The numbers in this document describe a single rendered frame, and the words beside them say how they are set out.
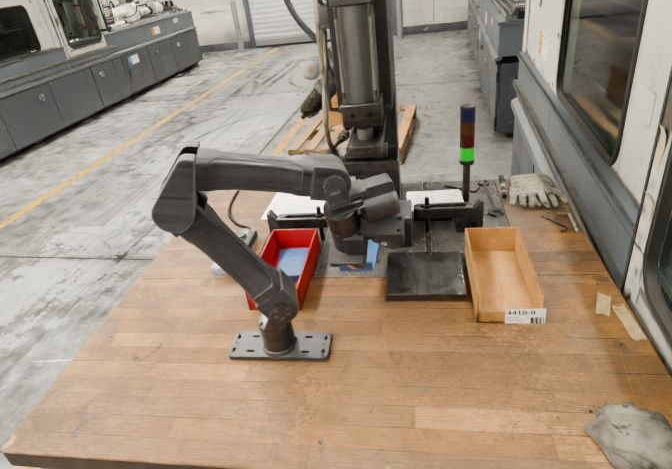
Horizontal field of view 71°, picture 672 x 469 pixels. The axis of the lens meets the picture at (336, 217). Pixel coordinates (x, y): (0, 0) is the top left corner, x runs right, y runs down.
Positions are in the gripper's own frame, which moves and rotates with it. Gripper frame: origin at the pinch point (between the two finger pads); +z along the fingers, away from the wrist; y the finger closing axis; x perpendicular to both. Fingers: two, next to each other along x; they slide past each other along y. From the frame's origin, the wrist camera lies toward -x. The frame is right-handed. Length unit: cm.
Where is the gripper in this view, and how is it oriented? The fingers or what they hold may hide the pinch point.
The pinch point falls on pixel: (354, 265)
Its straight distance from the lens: 96.0
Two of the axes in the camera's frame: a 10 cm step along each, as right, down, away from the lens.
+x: -9.8, 0.1, 2.0
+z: 1.6, 5.9, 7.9
